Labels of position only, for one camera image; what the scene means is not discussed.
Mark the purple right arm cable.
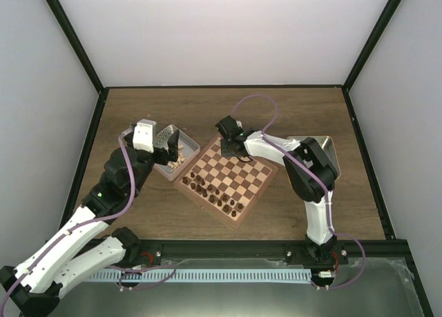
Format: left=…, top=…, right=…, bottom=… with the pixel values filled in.
left=233, top=95, right=366, bottom=292

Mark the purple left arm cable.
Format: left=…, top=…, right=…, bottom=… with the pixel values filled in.
left=0, top=125, right=139, bottom=307

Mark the black aluminium frame rail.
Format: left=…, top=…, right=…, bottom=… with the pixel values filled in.
left=120, top=239, right=411, bottom=266

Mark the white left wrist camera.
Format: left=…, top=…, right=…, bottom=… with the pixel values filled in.
left=132, top=119, right=157, bottom=153

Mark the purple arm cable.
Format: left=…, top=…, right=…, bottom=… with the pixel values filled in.
left=0, top=125, right=139, bottom=307
left=233, top=95, right=366, bottom=292

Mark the wooden chess board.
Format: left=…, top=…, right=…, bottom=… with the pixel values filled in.
left=173, top=135, right=278, bottom=229

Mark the pink metal tin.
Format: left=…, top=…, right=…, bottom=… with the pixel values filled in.
left=153, top=124, right=200, bottom=181

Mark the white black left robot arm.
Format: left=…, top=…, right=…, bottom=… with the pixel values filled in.
left=1, top=128, right=180, bottom=316

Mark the light blue slotted cable duct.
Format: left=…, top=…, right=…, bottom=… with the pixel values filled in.
left=88, top=269, right=311, bottom=284

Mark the yellow bear tin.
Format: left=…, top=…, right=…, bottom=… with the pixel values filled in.
left=287, top=135, right=341, bottom=180

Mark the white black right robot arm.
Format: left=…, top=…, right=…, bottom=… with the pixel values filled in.
left=215, top=116, right=338, bottom=264

